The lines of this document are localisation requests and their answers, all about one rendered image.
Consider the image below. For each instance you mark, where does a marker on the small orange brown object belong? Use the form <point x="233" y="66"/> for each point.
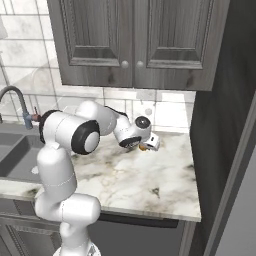
<point x="142" y="147"/>

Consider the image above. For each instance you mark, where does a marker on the grey wooden cupboard door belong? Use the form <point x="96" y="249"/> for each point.
<point x="173" y="33"/>
<point x="96" y="33"/>

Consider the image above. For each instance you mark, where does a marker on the round grey cupboard knob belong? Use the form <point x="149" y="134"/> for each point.
<point x="124" y="64"/>
<point x="140" y="64"/>

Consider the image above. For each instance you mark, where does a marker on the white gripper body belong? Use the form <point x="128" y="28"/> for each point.
<point x="153" y="145"/>

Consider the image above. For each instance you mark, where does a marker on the grey base cupboard door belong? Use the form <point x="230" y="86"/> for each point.
<point x="20" y="238"/>

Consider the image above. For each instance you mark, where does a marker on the dark grey curved tap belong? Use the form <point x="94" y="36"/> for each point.
<point x="20" y="96"/>

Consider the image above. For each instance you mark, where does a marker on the dark grey fridge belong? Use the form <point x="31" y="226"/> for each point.
<point x="216" y="100"/>

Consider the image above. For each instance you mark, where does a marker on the dark grey base cupboard front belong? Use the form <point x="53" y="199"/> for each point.
<point x="136" y="238"/>

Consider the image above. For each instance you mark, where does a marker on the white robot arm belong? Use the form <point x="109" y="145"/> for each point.
<point x="55" y="173"/>

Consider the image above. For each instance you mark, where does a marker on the dark grey sink basin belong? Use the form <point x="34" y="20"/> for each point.
<point x="16" y="156"/>

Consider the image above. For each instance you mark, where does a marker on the grey fridge door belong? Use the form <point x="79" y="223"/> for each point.
<point x="241" y="213"/>

